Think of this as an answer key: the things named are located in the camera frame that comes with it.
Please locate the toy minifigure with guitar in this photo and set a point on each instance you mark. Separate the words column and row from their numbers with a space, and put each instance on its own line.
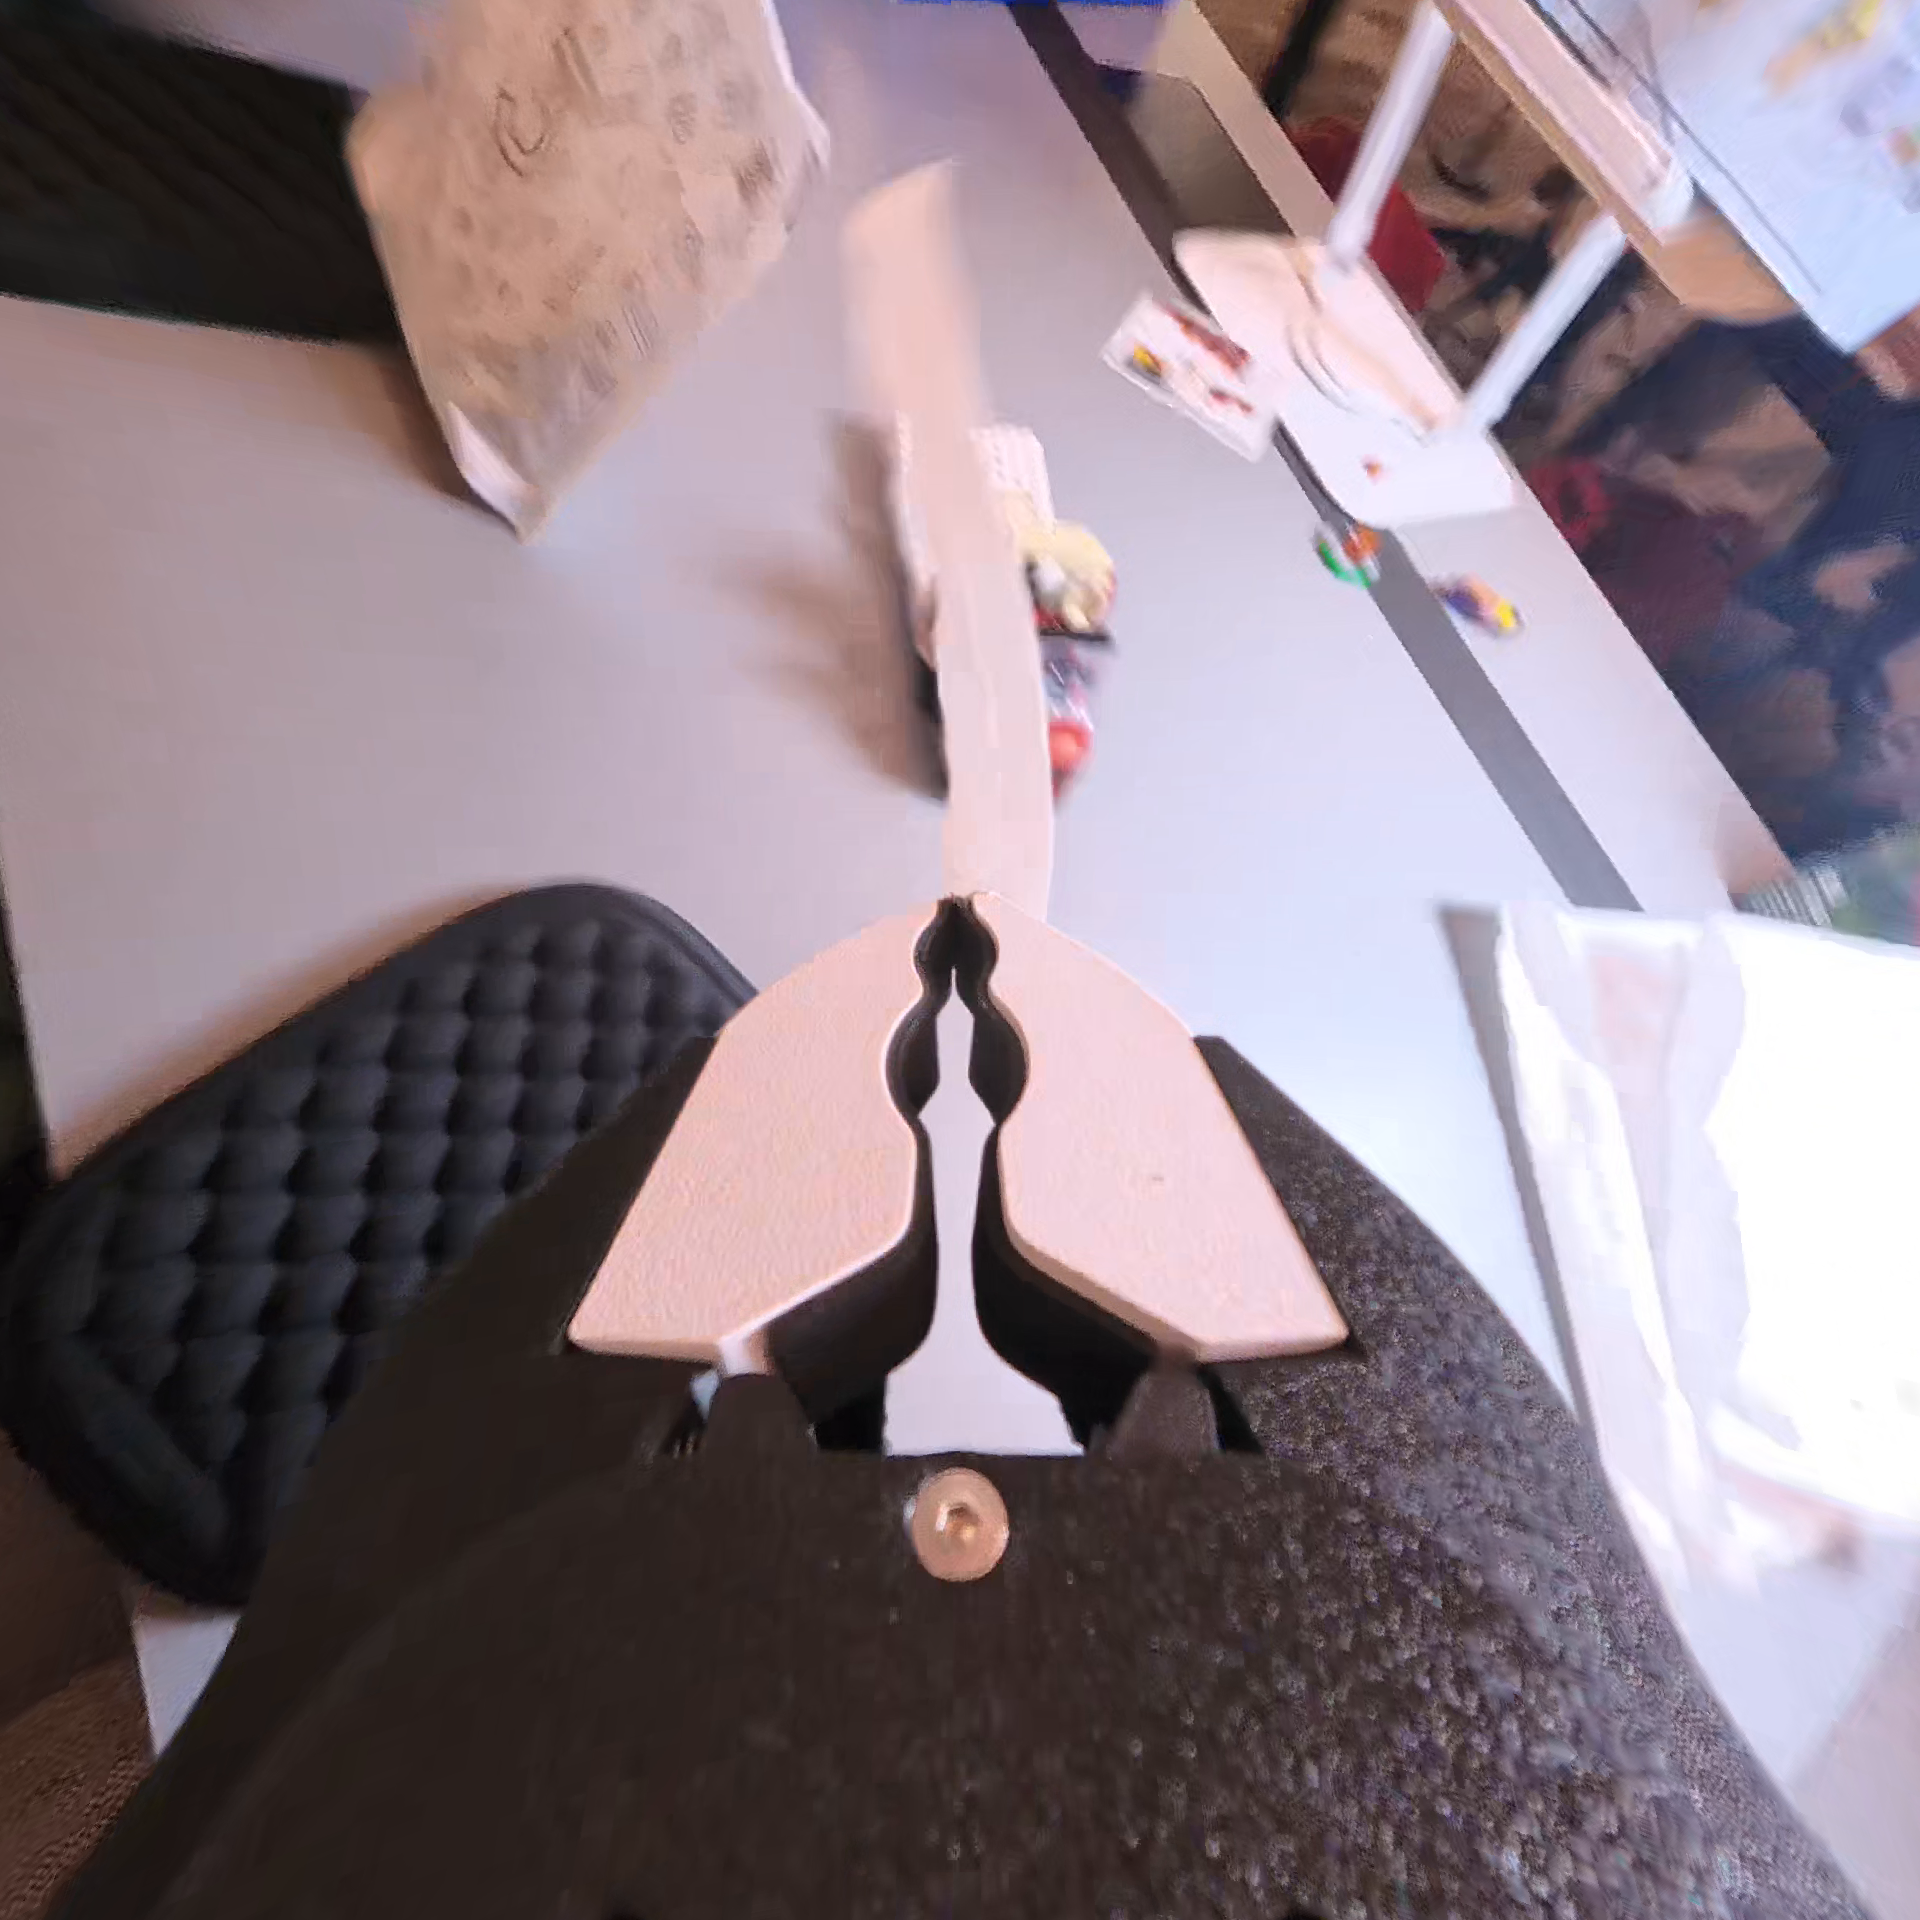
column 1477, row 604

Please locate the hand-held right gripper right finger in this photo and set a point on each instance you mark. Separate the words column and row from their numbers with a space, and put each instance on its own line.
column 1155, row 1185

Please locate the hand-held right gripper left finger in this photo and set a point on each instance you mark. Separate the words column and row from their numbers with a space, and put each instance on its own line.
column 764, row 1171

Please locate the white desk stand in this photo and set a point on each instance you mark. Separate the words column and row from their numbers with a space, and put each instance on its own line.
column 1349, row 376

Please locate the light printed booklet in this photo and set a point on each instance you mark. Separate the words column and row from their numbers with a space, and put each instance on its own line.
column 1829, row 150

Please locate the large white printed paper bag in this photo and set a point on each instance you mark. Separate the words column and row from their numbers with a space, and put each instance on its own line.
column 587, row 224

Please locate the colourful toy set box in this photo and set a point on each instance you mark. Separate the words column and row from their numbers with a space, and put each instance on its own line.
column 1862, row 884

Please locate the toy brick camper van model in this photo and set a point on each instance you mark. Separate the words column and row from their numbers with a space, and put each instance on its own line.
column 1074, row 578

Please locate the torn white paper strip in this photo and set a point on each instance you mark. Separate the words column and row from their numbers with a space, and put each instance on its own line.
column 962, row 599

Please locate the printed sticker sheet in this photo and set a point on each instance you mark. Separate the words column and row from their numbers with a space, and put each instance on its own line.
column 1195, row 368

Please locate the toy brick campfire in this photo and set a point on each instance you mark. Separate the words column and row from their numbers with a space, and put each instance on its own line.
column 1349, row 556

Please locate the grey desk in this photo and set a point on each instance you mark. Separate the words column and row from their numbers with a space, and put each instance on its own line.
column 300, row 674

